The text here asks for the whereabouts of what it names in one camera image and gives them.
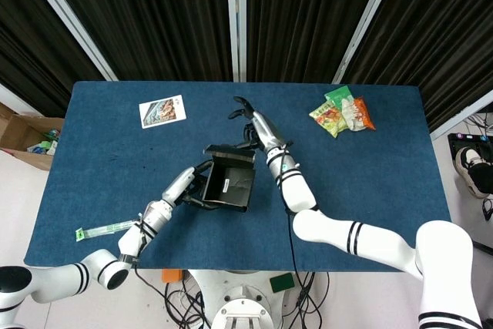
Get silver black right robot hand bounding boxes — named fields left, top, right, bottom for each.
left=228, top=96, right=290, bottom=153

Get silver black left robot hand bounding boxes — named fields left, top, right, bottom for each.
left=161, top=159, right=216, bottom=210

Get black paper box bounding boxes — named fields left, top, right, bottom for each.
left=200, top=143, right=257, bottom=213

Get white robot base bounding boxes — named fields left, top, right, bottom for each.
left=190, top=269, right=297, bottom=329

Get brown cardboard box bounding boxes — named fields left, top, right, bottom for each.
left=0, top=102, right=65, bottom=171

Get yellow green snack packet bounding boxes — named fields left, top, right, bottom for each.
left=308, top=100, right=350, bottom=139

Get white photo card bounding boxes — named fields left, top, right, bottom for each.
left=138, top=94, right=188, bottom=129

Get clear wrapped chopsticks packet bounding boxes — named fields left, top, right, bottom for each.
left=75, top=219, right=142, bottom=242

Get orange block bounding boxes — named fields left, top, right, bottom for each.
left=161, top=268, right=185, bottom=283

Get white orange snack packet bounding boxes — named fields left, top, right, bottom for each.
left=340, top=96, right=377, bottom=133

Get blue table cloth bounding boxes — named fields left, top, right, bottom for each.
left=23, top=81, right=451, bottom=273

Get green blue plastic packets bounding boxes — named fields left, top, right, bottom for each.
left=26, top=128, right=62, bottom=156

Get dark green block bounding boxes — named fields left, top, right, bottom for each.
left=269, top=272, right=296, bottom=294

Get black curtain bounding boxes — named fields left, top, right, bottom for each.
left=0, top=0, right=493, bottom=133

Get shoe on black base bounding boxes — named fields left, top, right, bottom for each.
left=446, top=132, right=493, bottom=191

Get black white shoe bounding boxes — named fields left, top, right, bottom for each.
left=454, top=146, right=493, bottom=199

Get black floor stand leg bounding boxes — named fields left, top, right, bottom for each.
left=472, top=240, right=493, bottom=257

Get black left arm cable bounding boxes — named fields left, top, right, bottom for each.
left=132, top=263, right=211, bottom=329

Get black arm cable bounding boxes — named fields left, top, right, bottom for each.
left=132, top=263, right=211, bottom=329
left=275, top=143, right=305, bottom=307

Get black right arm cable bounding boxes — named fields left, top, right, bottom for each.
left=275, top=143, right=305, bottom=307

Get white metal frame post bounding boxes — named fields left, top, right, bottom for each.
left=0, top=82, right=43, bottom=118
left=225, top=0, right=247, bottom=82
left=17, top=0, right=119, bottom=82
left=333, top=0, right=404, bottom=84
left=429, top=89, right=493, bottom=141

